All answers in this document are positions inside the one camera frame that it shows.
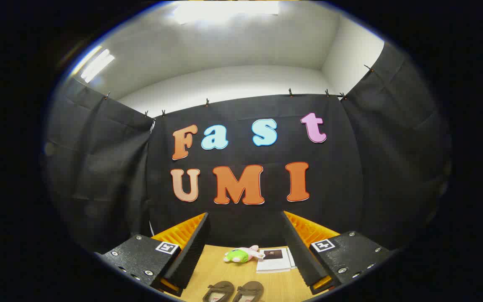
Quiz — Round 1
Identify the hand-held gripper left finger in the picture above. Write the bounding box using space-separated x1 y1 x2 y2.
95 212 210 297

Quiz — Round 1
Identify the green and pink plush toy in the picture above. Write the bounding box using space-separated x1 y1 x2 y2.
224 245 266 264

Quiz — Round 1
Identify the brown fuzzy shoe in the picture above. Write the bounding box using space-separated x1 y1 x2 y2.
203 281 235 302
232 281 265 302

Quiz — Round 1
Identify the black backdrop cloth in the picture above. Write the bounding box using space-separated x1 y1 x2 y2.
42 42 452 254

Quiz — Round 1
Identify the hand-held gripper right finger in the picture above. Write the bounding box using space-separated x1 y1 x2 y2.
281 211 395 295

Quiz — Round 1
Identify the white book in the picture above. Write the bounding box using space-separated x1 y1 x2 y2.
256 247 292 274

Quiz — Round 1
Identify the ceiling light panel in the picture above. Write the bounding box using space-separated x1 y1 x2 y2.
80 47 116 83
172 0 282 25

